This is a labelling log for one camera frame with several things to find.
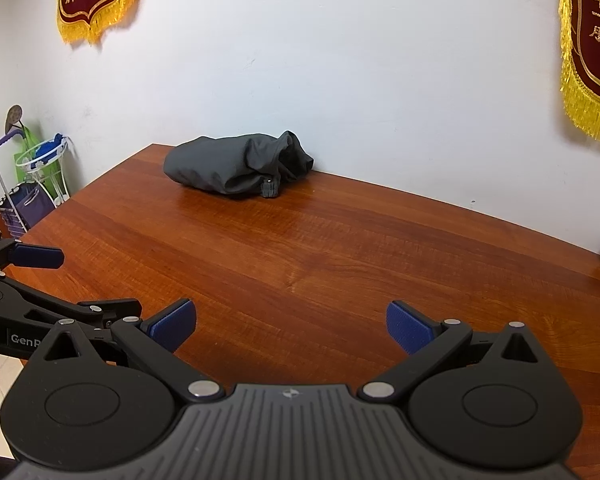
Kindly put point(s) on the large red gold-fringed banner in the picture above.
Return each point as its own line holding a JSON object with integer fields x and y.
{"x": 597, "y": 35}

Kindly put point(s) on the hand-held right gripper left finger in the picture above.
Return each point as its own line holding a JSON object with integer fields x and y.
{"x": 172, "y": 327}

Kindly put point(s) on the round wall hook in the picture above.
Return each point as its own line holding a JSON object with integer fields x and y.
{"x": 14, "y": 114}

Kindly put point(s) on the dark grey pants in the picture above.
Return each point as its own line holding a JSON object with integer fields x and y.
{"x": 215, "y": 165}

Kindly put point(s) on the purple shopping trolley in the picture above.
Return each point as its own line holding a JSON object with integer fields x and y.
{"x": 27, "y": 205}

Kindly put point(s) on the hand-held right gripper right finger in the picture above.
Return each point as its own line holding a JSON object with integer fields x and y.
{"x": 407, "y": 327}

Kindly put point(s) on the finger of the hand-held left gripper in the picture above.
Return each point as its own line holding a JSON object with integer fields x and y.
{"x": 100, "y": 310}
{"x": 37, "y": 257}

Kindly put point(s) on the green bag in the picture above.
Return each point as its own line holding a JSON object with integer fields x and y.
{"x": 21, "y": 165}

